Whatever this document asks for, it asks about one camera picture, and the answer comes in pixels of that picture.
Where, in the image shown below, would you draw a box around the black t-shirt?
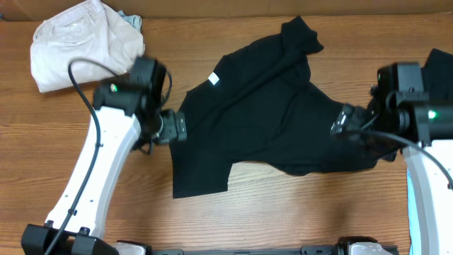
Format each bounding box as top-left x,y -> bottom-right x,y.
170,17 -> 378,198

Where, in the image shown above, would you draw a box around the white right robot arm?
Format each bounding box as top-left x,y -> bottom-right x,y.
331,62 -> 452,254

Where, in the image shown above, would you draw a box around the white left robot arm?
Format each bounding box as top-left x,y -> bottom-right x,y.
21,57 -> 187,255

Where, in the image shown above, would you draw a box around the black garment pile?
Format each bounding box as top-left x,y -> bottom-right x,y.
422,48 -> 452,101

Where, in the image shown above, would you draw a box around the folded light blue jeans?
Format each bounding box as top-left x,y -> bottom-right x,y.
118,11 -> 142,33

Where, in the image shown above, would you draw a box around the folded white garment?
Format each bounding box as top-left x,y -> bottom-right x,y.
30,1 -> 145,93

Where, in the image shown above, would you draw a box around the light blue cloth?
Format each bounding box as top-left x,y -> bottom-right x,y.
407,171 -> 422,255

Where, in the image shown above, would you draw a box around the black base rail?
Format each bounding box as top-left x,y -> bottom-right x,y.
116,236 -> 399,255

